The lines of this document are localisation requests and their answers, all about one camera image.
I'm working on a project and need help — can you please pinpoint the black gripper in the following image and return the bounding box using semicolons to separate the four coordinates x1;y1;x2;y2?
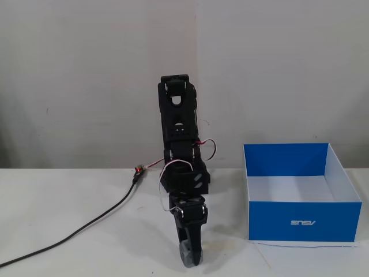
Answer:
168;193;208;267

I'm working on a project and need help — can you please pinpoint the red and white servo wire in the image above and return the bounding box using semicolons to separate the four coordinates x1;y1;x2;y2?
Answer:
194;138;219;162

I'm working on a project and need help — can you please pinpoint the thin board signal wire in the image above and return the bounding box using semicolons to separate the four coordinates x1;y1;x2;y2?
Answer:
144;159;164;170

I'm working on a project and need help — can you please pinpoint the blue and white cardboard box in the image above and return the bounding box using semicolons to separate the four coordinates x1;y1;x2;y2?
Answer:
243;142;363;242

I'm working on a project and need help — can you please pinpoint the white servo wire loop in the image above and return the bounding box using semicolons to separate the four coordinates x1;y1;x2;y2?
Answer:
158;161;194;213

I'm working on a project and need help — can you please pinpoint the black USB cable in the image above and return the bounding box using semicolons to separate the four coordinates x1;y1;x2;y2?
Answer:
0;174;141;268

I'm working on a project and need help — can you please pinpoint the gray block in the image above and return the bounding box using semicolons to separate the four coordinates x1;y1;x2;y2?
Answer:
179;240;205;268

